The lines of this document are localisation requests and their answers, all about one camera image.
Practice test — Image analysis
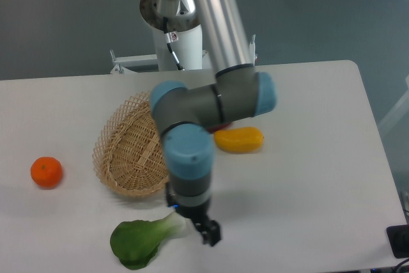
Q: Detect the yellow mango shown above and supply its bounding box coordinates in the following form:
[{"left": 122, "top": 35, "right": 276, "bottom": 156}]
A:
[{"left": 213, "top": 127, "right": 264, "bottom": 153}]

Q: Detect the purple sweet potato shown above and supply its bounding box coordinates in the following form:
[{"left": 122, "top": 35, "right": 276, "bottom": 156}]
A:
[{"left": 207, "top": 122, "right": 232, "bottom": 134}]

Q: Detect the orange mandarin fruit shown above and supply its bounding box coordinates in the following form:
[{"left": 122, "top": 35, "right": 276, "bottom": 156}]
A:
[{"left": 30, "top": 157, "right": 63, "bottom": 189}]

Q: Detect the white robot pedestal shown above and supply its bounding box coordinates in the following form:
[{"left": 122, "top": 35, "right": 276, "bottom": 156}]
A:
[{"left": 109, "top": 0, "right": 259, "bottom": 75}]

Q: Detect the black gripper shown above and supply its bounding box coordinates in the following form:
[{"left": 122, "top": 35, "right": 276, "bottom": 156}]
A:
[{"left": 165, "top": 183, "right": 222, "bottom": 247}]

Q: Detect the green bok choy vegetable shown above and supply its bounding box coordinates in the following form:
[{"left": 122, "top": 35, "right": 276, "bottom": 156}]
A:
[{"left": 109, "top": 212, "right": 187, "bottom": 270}]

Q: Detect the black device at table edge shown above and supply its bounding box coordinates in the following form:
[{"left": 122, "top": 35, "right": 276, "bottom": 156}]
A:
[{"left": 386, "top": 224, "right": 408, "bottom": 259}]

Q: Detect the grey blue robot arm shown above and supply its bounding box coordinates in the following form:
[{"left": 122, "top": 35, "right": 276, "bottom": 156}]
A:
[{"left": 140, "top": 0, "right": 276, "bottom": 246}]

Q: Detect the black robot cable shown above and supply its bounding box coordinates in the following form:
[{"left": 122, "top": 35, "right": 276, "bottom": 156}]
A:
[{"left": 162, "top": 16, "right": 185, "bottom": 72}]

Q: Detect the woven wicker basket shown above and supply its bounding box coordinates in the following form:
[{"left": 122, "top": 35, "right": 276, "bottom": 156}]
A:
[{"left": 93, "top": 92, "right": 169, "bottom": 198}]

